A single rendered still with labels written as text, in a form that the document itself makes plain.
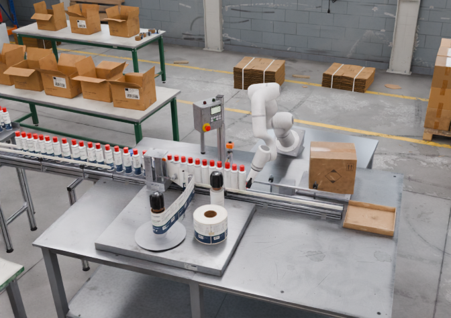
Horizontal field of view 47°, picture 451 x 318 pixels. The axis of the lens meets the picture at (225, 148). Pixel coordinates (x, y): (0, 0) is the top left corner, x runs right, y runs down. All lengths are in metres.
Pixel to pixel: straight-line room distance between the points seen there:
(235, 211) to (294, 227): 0.38
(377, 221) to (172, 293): 1.48
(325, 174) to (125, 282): 1.61
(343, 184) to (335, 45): 5.30
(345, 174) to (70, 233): 1.81
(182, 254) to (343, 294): 0.91
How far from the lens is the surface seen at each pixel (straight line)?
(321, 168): 3.51
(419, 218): 5.03
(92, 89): 5.42
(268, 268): 2.99
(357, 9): 8.46
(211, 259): 2.97
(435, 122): 6.36
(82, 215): 3.56
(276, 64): 7.66
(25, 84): 5.98
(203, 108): 3.33
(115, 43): 7.33
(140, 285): 3.86
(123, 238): 3.20
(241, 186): 3.48
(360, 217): 3.44
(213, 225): 3.00
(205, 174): 3.53
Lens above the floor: 2.80
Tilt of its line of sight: 28 degrees down
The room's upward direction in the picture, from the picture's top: 2 degrees counter-clockwise
